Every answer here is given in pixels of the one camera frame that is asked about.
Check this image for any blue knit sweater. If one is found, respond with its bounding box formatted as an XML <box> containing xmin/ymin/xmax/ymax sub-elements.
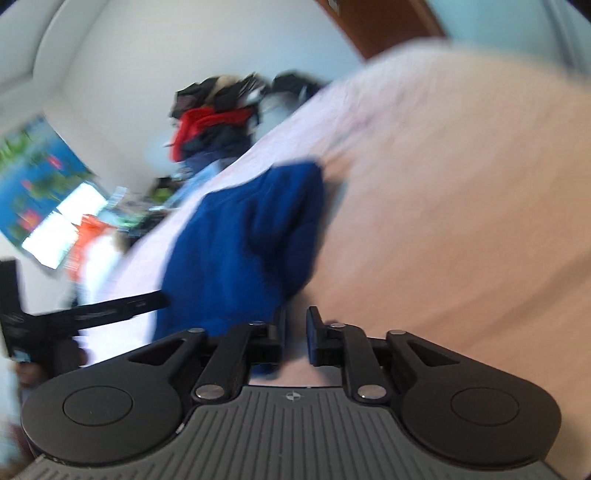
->
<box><xmin>152</xmin><ymin>161</ymin><xmax>325</xmax><ymax>340</ymax></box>

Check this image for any dark clothes pile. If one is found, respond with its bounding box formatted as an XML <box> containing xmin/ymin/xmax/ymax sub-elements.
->
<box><xmin>168</xmin><ymin>74</ymin><xmax>270</xmax><ymax>169</ymax></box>

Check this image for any left hand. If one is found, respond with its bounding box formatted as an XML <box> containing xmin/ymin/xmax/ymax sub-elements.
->
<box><xmin>13</xmin><ymin>338</ymin><xmax>89</xmax><ymax>391</ymax></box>

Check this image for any orange plastic bag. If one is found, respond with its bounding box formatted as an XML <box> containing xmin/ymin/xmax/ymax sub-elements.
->
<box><xmin>65</xmin><ymin>214</ymin><xmax>114</xmax><ymax>282</ymax></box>

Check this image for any lotus flower painting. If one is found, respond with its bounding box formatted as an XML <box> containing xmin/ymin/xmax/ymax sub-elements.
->
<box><xmin>0</xmin><ymin>115</ymin><xmax>94</xmax><ymax>247</ymax></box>

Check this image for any light blue blanket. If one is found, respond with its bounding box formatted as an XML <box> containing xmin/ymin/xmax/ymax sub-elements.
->
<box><xmin>163</xmin><ymin>160</ymin><xmax>226</xmax><ymax>209</ymax></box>

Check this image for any pink floral bed sheet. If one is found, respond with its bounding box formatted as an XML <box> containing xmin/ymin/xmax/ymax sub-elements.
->
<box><xmin>96</xmin><ymin>41</ymin><xmax>590</xmax><ymax>479</ymax></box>

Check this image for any red garment on pile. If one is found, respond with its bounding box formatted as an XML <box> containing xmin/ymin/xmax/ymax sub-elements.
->
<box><xmin>170</xmin><ymin>106</ymin><xmax>256</xmax><ymax>162</ymax></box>

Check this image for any black bag on pile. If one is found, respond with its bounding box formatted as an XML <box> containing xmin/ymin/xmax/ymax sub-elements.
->
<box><xmin>270</xmin><ymin>72</ymin><xmax>325</xmax><ymax>103</ymax></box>

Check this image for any pale blue wardrobe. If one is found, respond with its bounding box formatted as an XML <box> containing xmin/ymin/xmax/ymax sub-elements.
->
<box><xmin>429</xmin><ymin>0</ymin><xmax>590</xmax><ymax>77</ymax></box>

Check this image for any brown wooden door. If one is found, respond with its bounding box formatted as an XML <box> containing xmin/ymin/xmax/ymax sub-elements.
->
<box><xmin>317</xmin><ymin>0</ymin><xmax>446</xmax><ymax>60</ymax></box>

